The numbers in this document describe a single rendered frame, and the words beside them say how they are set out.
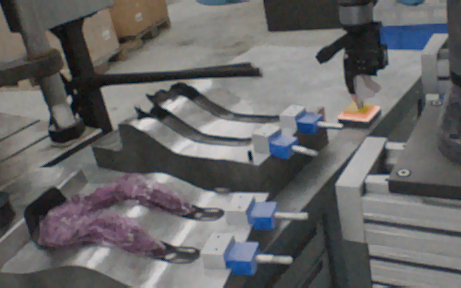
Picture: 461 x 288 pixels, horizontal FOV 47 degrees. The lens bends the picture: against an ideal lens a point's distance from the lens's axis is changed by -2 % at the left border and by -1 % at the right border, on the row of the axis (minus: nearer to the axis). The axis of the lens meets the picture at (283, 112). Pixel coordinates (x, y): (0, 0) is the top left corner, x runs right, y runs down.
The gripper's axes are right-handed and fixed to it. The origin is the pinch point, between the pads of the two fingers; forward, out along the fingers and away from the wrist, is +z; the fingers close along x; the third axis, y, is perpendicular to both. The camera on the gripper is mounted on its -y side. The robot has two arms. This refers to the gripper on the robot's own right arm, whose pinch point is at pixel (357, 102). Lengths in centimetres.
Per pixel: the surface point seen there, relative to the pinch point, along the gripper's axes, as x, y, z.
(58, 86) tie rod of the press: -27, -76, -10
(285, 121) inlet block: -23.3, -5.2, -5.6
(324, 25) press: 319, -188, 80
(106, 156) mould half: -38, -47, 1
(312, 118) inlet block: -21.0, 0.0, -5.8
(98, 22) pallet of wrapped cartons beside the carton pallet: 198, -350, 41
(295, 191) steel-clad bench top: -32.5, 0.9, 4.6
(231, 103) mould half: -16.1, -25.0, -4.6
